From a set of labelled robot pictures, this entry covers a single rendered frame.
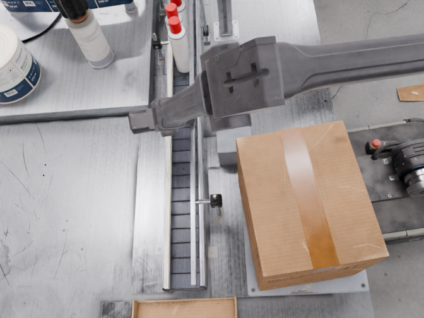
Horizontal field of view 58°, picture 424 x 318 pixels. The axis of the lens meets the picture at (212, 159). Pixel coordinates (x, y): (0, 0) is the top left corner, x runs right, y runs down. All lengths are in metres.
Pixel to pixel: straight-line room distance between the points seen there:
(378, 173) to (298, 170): 1.04
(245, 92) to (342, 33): 2.17
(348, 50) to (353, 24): 2.18
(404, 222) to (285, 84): 1.43
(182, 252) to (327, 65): 0.69
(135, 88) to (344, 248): 0.80
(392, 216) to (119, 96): 1.22
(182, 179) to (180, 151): 0.09
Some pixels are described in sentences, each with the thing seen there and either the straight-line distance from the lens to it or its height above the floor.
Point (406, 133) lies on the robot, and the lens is 1.98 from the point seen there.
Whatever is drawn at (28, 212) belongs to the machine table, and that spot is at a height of 0.83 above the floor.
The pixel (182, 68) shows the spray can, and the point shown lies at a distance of 1.23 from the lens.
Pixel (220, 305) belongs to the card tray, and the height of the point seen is 0.83.
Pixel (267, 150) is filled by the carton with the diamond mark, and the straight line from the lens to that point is 0.83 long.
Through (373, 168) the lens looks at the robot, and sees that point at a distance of 1.83.
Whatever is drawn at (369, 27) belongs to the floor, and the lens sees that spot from 2.66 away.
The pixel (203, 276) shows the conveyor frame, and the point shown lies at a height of 0.88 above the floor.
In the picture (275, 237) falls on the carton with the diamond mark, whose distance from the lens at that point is 0.76.
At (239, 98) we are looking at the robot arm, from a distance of 0.45.
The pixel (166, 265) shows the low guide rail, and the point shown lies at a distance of 0.98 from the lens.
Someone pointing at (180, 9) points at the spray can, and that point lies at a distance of 1.20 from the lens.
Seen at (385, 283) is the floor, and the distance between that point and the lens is 1.98.
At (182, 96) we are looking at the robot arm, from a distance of 0.62.
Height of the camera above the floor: 1.86
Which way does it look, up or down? 65 degrees down
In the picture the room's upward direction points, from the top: 12 degrees counter-clockwise
